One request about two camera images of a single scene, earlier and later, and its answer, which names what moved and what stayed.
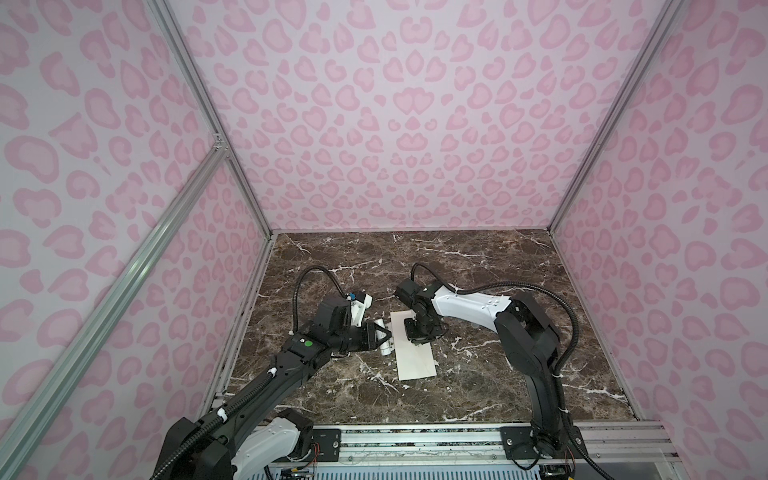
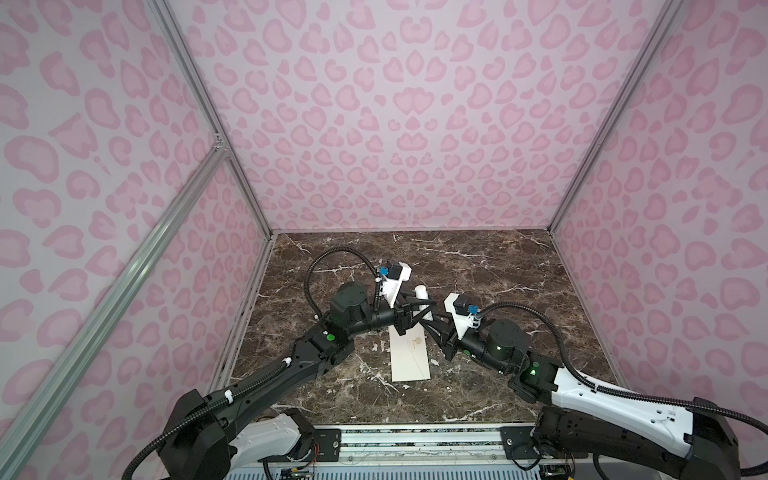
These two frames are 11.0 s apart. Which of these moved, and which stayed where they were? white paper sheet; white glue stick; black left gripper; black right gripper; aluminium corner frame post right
Moved: white glue stick; black left gripper; black right gripper
Stayed: aluminium corner frame post right; white paper sheet
